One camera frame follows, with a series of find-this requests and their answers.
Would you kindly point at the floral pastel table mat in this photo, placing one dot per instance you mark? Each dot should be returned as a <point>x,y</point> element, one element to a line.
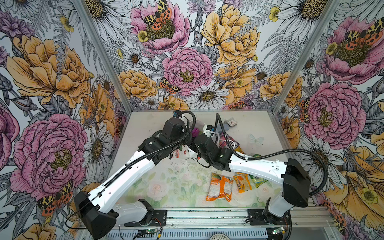
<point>185,183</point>

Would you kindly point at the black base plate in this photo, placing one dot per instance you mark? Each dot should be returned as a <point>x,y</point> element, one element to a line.
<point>157,218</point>
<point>261,217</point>

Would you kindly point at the white paper bag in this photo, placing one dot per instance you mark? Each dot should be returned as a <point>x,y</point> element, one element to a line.
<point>187,150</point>

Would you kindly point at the purple grape candy bag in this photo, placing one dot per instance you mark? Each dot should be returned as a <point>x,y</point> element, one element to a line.
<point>195,132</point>

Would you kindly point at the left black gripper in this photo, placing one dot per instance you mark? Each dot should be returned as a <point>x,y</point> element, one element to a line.
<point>188,138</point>

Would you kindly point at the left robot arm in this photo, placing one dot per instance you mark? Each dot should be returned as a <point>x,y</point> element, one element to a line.
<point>96,208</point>

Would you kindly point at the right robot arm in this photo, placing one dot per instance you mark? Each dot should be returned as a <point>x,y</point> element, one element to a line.
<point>290,175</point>

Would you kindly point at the aluminium front rail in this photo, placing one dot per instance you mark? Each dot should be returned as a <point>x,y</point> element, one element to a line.
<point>312,223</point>

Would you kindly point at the small orange snack packet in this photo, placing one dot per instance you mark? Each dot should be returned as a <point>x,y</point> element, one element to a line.
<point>243,183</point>

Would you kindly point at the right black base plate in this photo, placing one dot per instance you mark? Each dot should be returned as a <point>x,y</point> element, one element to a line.
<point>261,217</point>

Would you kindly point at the orange white snack packet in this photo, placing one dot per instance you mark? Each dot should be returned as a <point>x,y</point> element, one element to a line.
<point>220,188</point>

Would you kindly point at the pink Fox's candy bag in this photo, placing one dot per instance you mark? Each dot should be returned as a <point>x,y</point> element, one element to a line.
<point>235,145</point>

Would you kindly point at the green yellow snack packet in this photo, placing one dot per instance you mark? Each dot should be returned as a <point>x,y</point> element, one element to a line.
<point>257,181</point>

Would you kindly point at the small white tag card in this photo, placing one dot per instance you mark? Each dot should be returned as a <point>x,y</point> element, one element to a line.
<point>232,123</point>

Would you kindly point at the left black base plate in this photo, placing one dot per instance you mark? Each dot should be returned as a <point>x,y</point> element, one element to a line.
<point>157,218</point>

